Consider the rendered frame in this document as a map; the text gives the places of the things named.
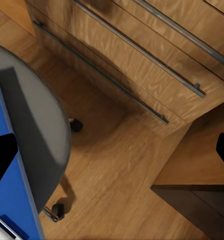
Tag folder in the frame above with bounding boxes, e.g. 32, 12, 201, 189
0, 87, 46, 240

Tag pen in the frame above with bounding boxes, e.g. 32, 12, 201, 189
0, 219, 23, 240

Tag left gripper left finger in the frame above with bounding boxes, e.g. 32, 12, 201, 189
0, 133, 19, 181

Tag swivel chair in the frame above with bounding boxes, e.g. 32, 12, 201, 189
0, 45, 84, 223

